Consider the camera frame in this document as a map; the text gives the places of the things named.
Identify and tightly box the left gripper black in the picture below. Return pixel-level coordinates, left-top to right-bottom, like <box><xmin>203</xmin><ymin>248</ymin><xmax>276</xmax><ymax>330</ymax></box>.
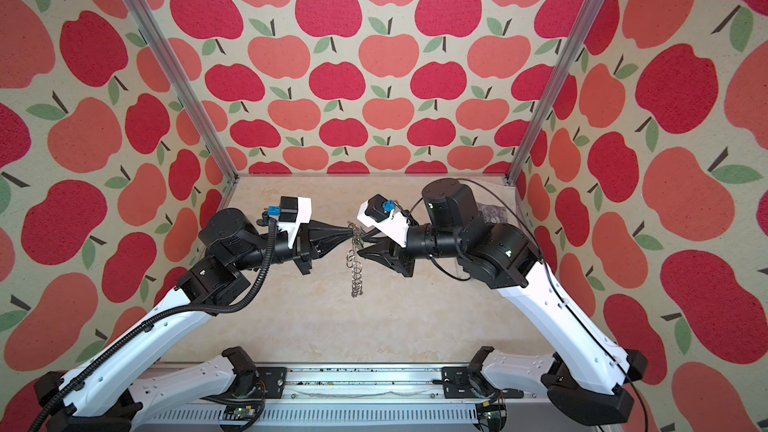
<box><xmin>234</xmin><ymin>220</ymin><xmax>353</xmax><ymax>276</ymax></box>

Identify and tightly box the metal disc with key rings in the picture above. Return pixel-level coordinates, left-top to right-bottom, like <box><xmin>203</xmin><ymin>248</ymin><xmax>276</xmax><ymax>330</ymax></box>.
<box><xmin>346</xmin><ymin>222</ymin><xmax>364</xmax><ymax>298</ymax></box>

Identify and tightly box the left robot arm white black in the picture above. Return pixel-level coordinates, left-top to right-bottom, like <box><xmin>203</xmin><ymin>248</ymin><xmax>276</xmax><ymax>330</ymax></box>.
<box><xmin>30</xmin><ymin>197</ymin><xmax>353</xmax><ymax>431</ymax></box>

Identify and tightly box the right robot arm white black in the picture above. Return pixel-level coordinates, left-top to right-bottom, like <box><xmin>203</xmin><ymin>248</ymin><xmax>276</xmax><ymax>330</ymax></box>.
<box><xmin>357</xmin><ymin>178</ymin><xmax>648</xmax><ymax>426</ymax></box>

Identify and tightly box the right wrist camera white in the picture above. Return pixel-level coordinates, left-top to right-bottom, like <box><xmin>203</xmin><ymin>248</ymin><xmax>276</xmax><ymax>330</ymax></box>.
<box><xmin>357</xmin><ymin>194</ymin><xmax>410</xmax><ymax>247</ymax></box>

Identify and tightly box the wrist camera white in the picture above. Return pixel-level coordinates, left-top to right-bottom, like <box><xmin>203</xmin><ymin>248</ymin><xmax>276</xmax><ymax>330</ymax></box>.
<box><xmin>357</xmin><ymin>194</ymin><xmax>410</xmax><ymax>247</ymax></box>
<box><xmin>267</xmin><ymin>196</ymin><xmax>312</xmax><ymax>249</ymax></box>

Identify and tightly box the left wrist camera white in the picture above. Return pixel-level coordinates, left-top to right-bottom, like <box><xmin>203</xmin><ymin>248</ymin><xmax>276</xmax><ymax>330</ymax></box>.
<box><xmin>267</xmin><ymin>196</ymin><xmax>312</xmax><ymax>249</ymax></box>

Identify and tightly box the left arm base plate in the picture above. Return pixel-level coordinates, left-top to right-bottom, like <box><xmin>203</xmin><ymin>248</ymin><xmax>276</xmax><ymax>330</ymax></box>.
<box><xmin>247</xmin><ymin>366</ymin><xmax>288</xmax><ymax>400</ymax></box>

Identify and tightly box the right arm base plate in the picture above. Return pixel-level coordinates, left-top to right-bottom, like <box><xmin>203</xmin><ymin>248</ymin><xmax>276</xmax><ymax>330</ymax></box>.
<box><xmin>440</xmin><ymin>366</ymin><xmax>482</xmax><ymax>399</ymax></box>

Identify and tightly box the front aluminium rail frame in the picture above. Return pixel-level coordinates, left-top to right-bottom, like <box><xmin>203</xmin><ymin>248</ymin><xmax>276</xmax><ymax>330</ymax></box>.
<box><xmin>101</xmin><ymin>361</ymin><xmax>622</xmax><ymax>432</ymax></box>

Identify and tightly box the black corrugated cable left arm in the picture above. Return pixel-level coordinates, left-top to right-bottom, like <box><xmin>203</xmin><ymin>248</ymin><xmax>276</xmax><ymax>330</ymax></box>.
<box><xmin>26</xmin><ymin>218</ymin><xmax>278</xmax><ymax>432</ymax></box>

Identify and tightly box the left aluminium corner post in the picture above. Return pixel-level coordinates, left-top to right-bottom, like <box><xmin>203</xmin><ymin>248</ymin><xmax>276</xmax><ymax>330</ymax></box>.
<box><xmin>122</xmin><ymin>0</ymin><xmax>239</xmax><ymax>187</ymax></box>

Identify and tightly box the aluminium corner post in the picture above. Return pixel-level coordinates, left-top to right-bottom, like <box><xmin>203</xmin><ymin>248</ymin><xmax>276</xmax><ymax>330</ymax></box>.
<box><xmin>122</xmin><ymin>0</ymin><xmax>239</xmax><ymax>187</ymax></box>
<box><xmin>504</xmin><ymin>0</ymin><xmax>605</xmax><ymax>187</ymax></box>

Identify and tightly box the right aluminium corner post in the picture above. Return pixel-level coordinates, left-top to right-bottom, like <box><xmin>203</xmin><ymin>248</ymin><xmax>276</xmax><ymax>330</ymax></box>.
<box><xmin>504</xmin><ymin>0</ymin><xmax>605</xmax><ymax>187</ymax></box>

